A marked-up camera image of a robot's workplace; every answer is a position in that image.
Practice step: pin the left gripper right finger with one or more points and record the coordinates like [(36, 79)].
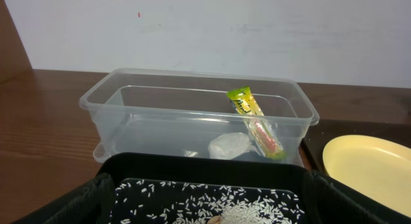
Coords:
[(328, 201)]

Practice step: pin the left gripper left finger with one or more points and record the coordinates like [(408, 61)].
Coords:
[(89, 203)]

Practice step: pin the rice and food scraps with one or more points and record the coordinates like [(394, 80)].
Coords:
[(168, 202)]

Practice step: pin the yellow plate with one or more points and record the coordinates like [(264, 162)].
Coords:
[(377, 168)]

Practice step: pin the white tissue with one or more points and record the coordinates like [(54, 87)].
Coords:
[(232, 145)]

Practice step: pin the green snack wrapper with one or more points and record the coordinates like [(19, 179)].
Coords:
[(261, 131)]

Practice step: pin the black waste tray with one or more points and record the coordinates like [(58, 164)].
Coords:
[(204, 171)]

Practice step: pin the clear plastic bin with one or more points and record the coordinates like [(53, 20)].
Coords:
[(179, 113)]

